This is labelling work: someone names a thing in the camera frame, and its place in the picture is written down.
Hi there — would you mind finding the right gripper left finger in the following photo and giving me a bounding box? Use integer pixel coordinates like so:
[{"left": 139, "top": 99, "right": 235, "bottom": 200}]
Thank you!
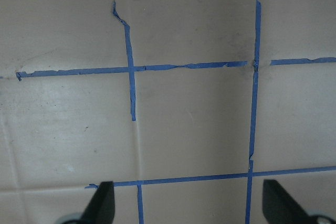
[{"left": 80, "top": 182, "right": 115, "bottom": 224}]

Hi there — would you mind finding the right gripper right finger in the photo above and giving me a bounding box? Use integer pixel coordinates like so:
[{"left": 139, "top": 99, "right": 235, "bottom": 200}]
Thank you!
[{"left": 262, "top": 179, "right": 316, "bottom": 224}]

